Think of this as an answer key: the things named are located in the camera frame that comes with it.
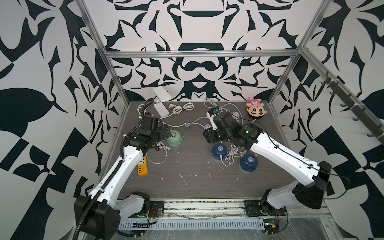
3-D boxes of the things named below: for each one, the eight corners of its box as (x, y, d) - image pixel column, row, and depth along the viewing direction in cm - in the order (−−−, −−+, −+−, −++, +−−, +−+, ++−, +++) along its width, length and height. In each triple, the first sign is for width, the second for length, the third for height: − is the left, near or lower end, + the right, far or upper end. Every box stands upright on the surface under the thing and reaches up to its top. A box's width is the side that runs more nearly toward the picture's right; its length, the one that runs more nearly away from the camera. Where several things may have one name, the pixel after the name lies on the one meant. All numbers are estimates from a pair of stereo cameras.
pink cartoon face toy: (249, 118, 110) (252, 112, 105) (244, 102, 121) (246, 96, 115) (264, 119, 110) (268, 112, 105) (258, 102, 121) (261, 96, 115)
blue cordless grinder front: (239, 175, 87) (245, 168, 78) (237, 161, 92) (241, 153, 83) (253, 175, 87) (260, 168, 78) (250, 161, 92) (256, 153, 83)
